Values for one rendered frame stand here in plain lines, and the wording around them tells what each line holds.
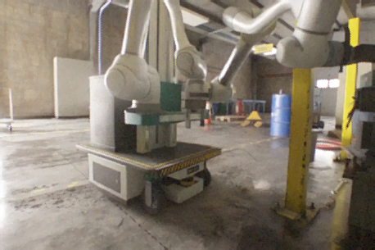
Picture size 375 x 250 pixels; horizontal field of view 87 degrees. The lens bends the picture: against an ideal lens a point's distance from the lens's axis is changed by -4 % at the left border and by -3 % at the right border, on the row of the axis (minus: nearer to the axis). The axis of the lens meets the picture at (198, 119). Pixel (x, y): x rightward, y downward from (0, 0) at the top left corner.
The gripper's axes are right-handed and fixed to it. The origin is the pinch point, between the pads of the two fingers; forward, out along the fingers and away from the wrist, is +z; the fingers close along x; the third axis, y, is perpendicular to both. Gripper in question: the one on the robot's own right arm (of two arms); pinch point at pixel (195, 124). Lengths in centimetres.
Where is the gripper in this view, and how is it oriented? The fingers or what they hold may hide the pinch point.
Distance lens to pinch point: 111.7
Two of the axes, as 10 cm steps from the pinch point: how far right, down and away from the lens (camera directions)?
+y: -8.1, -0.6, 5.9
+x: -5.9, 0.5, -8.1
